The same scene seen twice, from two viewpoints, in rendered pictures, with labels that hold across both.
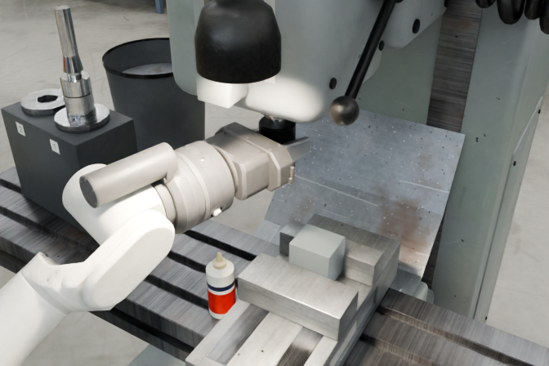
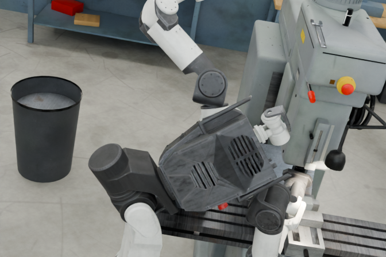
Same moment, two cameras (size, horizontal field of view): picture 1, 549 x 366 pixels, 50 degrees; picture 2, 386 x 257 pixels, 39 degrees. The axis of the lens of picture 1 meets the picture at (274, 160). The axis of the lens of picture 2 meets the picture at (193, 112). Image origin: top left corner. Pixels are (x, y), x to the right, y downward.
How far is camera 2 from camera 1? 1.81 m
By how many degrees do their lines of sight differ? 28
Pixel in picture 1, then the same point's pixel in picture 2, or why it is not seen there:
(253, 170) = (307, 183)
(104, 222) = (293, 206)
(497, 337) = (347, 219)
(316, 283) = (309, 213)
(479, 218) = (319, 180)
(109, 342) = not seen: outside the picture
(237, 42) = (342, 163)
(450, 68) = not seen: hidden behind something
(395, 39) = not seen: hidden behind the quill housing
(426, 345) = (331, 226)
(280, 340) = (307, 232)
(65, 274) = (292, 221)
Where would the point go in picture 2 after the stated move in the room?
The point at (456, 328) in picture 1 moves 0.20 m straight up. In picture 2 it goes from (335, 219) to (348, 185)
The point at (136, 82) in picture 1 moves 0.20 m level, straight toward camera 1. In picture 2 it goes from (47, 114) to (64, 129)
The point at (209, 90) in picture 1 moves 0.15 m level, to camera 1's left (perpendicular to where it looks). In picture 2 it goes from (309, 166) to (277, 172)
